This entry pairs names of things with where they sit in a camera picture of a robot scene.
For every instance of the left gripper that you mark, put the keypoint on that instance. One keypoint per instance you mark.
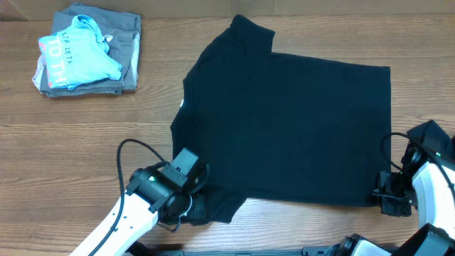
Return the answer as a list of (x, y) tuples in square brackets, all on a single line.
[(200, 209)]

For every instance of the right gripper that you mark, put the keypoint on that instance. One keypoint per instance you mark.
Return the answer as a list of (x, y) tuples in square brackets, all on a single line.
[(391, 208)]

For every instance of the black t-shirt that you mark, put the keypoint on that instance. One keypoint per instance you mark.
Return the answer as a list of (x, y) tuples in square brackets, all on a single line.
[(282, 127)]

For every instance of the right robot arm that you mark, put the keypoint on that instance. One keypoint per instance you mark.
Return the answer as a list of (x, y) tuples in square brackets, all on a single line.
[(426, 182)]

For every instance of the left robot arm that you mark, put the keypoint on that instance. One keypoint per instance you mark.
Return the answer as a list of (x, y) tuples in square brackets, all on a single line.
[(156, 192)]

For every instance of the light blue printed shirt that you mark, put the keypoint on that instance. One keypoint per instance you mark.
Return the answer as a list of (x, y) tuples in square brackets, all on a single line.
[(78, 55)]

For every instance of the grey folded garment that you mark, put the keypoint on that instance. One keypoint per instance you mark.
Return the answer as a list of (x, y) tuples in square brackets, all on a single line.
[(124, 27)]

